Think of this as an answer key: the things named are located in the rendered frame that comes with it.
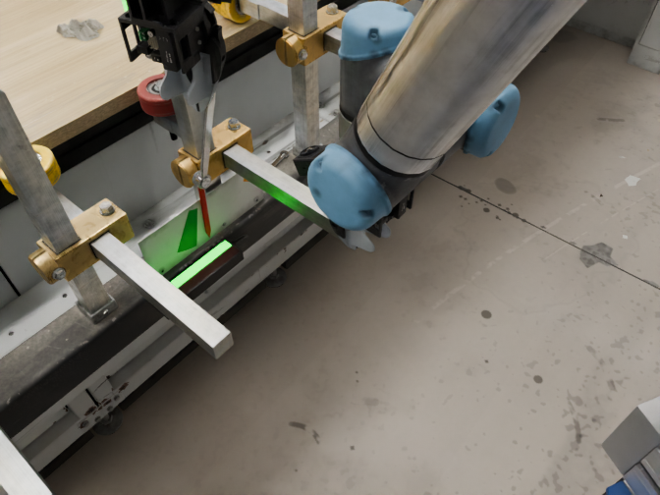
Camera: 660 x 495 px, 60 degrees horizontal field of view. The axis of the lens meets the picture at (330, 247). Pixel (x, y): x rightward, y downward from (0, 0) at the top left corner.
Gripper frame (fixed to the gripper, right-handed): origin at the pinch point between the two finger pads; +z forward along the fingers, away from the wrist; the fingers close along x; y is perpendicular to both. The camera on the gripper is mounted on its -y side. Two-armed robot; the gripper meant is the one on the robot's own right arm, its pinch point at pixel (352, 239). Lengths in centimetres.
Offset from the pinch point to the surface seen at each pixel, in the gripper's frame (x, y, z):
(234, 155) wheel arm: -0.7, -23.7, -3.4
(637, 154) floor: 165, 13, 83
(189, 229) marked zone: -11.0, -25.7, 6.9
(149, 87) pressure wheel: -1.2, -43.0, -7.8
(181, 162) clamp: -7.9, -27.9, -4.4
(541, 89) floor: 180, -36, 83
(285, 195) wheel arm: -1.5, -11.9, -2.5
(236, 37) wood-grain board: 21, -46, -6
